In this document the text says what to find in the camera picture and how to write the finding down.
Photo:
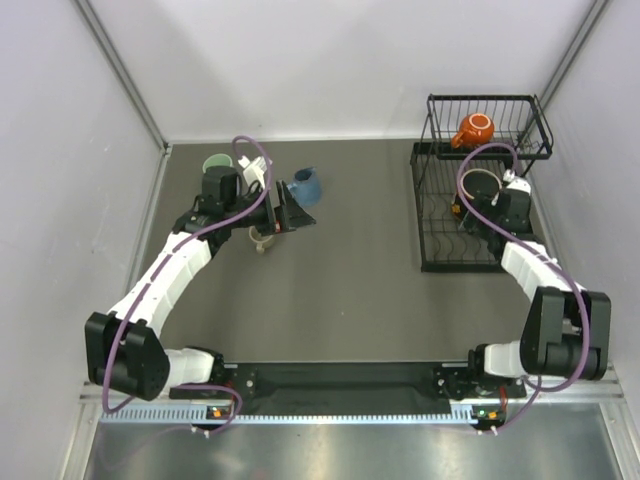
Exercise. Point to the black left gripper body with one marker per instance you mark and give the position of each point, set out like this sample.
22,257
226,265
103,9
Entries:
273,217

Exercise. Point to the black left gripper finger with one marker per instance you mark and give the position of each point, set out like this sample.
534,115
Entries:
295,223
289,210

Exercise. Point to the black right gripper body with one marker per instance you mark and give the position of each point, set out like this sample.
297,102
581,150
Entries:
486,204

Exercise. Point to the black orange mug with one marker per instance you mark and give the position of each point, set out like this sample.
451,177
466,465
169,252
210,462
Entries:
477,184

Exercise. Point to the beige ceramic mug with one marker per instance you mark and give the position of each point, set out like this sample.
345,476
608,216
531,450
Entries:
261,242

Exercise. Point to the blue patterned ceramic jug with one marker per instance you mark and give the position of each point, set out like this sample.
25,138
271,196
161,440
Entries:
306,187

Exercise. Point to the orange ceramic mug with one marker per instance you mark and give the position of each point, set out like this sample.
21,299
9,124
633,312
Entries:
475,129

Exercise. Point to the light green plastic cup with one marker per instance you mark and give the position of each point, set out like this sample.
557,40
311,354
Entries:
217,160

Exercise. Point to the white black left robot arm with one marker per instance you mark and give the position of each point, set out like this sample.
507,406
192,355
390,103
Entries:
123,348

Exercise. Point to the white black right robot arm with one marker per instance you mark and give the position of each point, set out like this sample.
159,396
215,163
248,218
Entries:
566,333

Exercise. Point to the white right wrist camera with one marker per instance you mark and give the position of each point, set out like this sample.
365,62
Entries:
514,182

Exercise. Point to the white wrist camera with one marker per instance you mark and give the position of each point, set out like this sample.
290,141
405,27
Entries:
514,182
253,171

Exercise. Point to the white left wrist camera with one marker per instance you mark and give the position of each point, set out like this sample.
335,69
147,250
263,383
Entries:
253,171

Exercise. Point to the black wire dish rack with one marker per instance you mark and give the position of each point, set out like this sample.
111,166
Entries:
451,191

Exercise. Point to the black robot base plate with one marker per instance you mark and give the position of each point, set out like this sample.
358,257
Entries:
344,387

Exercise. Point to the slotted aluminium cable duct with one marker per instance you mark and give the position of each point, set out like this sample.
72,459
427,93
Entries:
209,415

